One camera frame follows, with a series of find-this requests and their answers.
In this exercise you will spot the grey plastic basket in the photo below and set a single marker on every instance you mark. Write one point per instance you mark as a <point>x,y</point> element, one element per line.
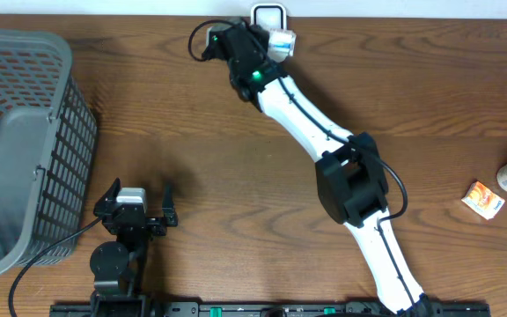
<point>48,137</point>

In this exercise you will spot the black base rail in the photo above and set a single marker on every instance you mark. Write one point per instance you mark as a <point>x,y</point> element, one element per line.
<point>193,309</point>

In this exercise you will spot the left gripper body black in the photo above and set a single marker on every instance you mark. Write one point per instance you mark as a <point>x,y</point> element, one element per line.
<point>153,229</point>

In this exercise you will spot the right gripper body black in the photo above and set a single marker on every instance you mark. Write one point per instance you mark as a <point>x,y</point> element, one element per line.
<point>260,39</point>

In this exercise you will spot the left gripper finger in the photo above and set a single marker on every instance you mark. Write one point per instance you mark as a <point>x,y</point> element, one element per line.
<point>109,198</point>
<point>168,207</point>

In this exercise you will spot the small orange box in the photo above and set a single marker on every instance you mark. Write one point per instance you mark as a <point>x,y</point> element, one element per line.
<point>483,201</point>

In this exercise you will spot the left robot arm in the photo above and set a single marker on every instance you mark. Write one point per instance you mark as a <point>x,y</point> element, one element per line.
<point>118,266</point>

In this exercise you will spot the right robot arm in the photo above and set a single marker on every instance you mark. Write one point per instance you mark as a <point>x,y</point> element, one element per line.
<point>356,187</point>

